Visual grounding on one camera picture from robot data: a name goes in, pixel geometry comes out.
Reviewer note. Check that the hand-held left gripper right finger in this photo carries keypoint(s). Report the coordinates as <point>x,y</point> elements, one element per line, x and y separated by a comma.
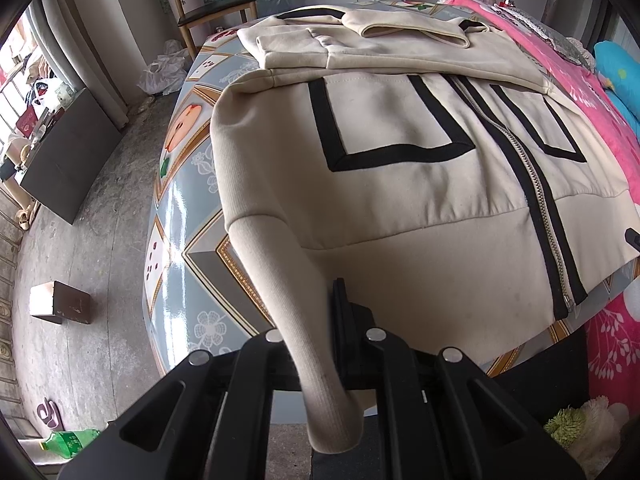
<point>355,340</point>

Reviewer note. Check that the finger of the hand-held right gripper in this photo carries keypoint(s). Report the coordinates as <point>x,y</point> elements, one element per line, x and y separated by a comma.
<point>634,245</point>

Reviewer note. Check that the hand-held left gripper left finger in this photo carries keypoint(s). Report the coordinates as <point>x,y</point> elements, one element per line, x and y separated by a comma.
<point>255,360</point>

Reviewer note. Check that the cream jacket with black trim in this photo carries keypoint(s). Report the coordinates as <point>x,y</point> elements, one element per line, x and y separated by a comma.
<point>400,200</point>

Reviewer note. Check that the table with fruit-print cloth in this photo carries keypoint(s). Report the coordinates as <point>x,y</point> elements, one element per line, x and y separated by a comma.
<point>210,280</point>

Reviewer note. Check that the pink floral blanket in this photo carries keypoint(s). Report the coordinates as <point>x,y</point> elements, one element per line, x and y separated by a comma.
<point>575,85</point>

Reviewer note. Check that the blue pillow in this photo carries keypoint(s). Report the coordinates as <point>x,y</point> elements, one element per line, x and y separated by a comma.
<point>617,65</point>

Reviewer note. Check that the cream and green plush toy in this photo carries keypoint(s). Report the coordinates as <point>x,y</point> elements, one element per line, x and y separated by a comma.
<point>590,425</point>

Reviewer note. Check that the brown box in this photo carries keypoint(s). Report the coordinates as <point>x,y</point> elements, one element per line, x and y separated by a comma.
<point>65,305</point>

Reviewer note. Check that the green plastic bottle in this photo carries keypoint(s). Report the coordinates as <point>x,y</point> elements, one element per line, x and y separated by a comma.
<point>67,442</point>

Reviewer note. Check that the purple slipper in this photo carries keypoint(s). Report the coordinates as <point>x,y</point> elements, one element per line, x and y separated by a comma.
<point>49,412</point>

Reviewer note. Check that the dark grey cabinet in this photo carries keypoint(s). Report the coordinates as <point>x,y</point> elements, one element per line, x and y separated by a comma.
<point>70,160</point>

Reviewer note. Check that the white plastic bag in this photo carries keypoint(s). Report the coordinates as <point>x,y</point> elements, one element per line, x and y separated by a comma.
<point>162,70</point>

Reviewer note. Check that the red box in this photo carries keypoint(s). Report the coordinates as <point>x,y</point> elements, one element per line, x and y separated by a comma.
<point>27,122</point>

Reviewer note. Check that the white bag with goods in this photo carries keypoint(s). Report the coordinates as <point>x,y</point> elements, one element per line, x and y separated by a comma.
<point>50,91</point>

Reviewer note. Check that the wooden chair with dark seat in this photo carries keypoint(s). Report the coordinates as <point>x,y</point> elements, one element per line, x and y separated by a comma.
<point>215,10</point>

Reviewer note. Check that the grey curtain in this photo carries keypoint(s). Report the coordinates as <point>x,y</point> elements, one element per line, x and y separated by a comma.
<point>85,45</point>

